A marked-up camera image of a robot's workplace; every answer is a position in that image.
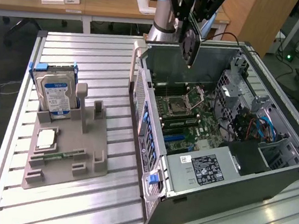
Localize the white paper stack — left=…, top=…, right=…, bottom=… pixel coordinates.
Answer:
left=134, top=0, right=158, bottom=16

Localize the wooden cabinet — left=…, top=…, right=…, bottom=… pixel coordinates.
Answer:
left=218, top=0, right=299, bottom=62

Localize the wooden desk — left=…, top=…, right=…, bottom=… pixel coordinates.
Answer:
left=0, top=0, right=233, bottom=43

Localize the white box with red mark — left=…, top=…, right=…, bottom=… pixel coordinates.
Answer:
left=269, top=36, right=286, bottom=56

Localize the metal socket cover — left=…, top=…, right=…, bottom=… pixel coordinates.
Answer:
left=184, top=84, right=207, bottom=108

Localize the metal disk bay cage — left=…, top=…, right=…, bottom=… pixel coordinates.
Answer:
left=209, top=67, right=261, bottom=135

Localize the CPU socket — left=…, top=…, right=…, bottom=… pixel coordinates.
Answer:
left=165, top=95, right=192, bottom=117

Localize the installed black RAM stick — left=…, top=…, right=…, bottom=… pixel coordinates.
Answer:
left=161, top=114, right=200, bottom=131

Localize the white flat box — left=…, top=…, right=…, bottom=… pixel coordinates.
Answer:
left=40, top=0, right=65, bottom=8

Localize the green motherboard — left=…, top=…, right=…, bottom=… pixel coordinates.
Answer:
left=144, top=77, right=239, bottom=161

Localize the blue expansion slot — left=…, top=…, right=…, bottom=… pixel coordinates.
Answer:
left=163, top=133, right=186, bottom=144

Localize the blue expansion card retainer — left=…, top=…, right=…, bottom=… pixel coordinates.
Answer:
left=136, top=100, right=165, bottom=168

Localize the hard disk with blue carrier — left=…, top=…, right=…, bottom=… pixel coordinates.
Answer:
left=22, top=57, right=84, bottom=122

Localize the black office chair base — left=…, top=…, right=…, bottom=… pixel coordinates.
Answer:
left=0, top=13, right=69, bottom=53

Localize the grey plastic parts rack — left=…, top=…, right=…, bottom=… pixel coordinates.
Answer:
left=20, top=76, right=118, bottom=199

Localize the grey power supply unit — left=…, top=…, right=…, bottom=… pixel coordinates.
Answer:
left=162, top=140, right=244, bottom=200

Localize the blue case latch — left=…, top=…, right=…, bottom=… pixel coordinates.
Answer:
left=147, top=172, right=158, bottom=186

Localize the silver CPU chip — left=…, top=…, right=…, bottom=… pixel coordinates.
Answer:
left=36, top=128, right=57, bottom=151

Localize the green RAM stick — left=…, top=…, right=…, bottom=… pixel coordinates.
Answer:
left=31, top=147, right=77, bottom=165

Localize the open grey PC case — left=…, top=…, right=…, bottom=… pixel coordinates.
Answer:
left=112, top=29, right=299, bottom=224

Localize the black cable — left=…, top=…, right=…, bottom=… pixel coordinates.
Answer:
left=199, top=28, right=259, bottom=56

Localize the red wire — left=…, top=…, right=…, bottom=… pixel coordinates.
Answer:
left=245, top=120, right=259, bottom=141

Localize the light blue wire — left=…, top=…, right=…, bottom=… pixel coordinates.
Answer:
left=254, top=115, right=280, bottom=143

